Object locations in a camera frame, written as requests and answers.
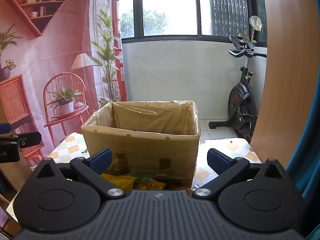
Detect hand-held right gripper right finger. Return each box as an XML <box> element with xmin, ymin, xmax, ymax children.
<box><xmin>192</xmin><ymin>148</ymin><xmax>288</xmax><ymax>200</ymax></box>

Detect cardboard box with plastic liner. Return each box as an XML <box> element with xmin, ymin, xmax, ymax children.
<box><xmin>81</xmin><ymin>100</ymin><xmax>202</xmax><ymax>189</ymax></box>

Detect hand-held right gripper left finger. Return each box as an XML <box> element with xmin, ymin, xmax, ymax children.
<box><xmin>30</xmin><ymin>148</ymin><xmax>127</xmax><ymax>200</ymax></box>

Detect black exercise bike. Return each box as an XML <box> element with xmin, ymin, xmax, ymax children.
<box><xmin>209</xmin><ymin>35</ymin><xmax>267</xmax><ymax>143</ymax></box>

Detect black framed window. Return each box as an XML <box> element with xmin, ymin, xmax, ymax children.
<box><xmin>117</xmin><ymin>0</ymin><xmax>268</xmax><ymax>43</ymax></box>

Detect checked floral tablecloth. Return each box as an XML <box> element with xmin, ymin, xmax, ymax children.
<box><xmin>49</xmin><ymin>131</ymin><xmax>263</xmax><ymax>190</ymax></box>

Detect wooden panel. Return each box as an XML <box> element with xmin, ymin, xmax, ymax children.
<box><xmin>250</xmin><ymin>0</ymin><xmax>316</xmax><ymax>170</ymax></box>

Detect printed wall backdrop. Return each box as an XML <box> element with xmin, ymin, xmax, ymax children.
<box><xmin>0</xmin><ymin>0</ymin><xmax>128</xmax><ymax>173</ymax></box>

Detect pile of snack packets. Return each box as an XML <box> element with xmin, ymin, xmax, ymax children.
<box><xmin>101</xmin><ymin>172</ymin><xmax>193</xmax><ymax>191</ymax></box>

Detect white bag on stand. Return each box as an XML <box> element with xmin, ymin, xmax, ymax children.
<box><xmin>249</xmin><ymin>16</ymin><xmax>263</xmax><ymax>43</ymax></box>

